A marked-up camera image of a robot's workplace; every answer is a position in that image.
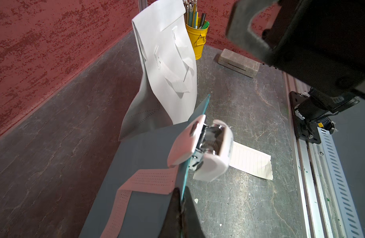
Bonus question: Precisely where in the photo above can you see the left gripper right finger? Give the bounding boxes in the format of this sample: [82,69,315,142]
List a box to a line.
[181,186,205,238]

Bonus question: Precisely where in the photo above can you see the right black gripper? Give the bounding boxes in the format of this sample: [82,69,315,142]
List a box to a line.
[226,1,365,99]

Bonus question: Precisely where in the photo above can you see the grey sharpening stone block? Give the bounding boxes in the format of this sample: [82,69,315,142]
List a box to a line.
[218,49,261,78]

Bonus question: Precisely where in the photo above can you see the paper receipt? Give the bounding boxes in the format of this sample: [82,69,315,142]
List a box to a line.
[229,142,273,180]

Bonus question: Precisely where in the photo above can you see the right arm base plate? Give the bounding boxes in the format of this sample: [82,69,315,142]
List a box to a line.
[289,88,359,144]

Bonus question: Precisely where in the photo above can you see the yellow pencil bucket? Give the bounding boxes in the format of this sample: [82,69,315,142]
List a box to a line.
[183,0,210,60]

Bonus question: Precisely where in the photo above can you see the perforated cable tray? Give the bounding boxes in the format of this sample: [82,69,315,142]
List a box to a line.
[318,128,364,238]

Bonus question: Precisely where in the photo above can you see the white gift bag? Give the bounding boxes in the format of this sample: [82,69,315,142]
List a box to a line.
[119,1,197,141]

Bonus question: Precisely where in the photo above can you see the small white stapler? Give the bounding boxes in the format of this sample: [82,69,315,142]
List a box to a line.
[167,115,234,182]

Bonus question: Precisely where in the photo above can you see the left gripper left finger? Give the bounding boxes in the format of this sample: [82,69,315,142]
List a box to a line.
[158,188,182,238]

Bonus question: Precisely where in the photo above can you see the teal gift bag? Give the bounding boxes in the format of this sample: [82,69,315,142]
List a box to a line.
[78,94,212,238]

